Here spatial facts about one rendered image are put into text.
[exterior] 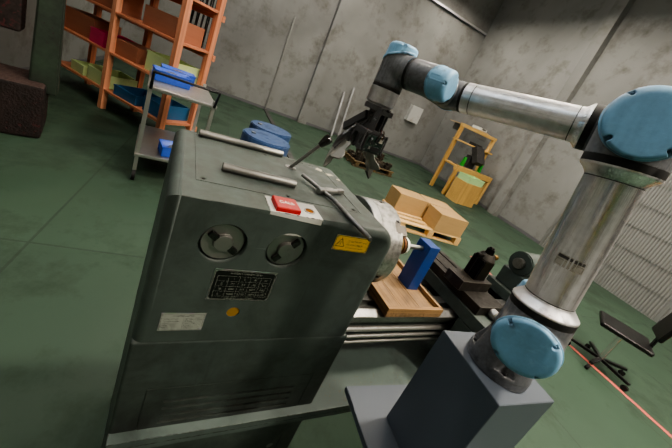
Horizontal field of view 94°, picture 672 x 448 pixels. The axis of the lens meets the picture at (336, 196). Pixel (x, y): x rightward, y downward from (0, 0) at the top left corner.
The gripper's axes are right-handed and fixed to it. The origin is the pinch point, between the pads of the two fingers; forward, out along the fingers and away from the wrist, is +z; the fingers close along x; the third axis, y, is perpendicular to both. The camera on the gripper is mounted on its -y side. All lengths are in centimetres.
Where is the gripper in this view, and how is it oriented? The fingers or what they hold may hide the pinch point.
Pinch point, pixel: (345, 172)
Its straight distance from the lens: 89.3
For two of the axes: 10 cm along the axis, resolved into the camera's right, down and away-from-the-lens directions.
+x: 8.5, 1.9, 5.0
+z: -3.8, 8.7, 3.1
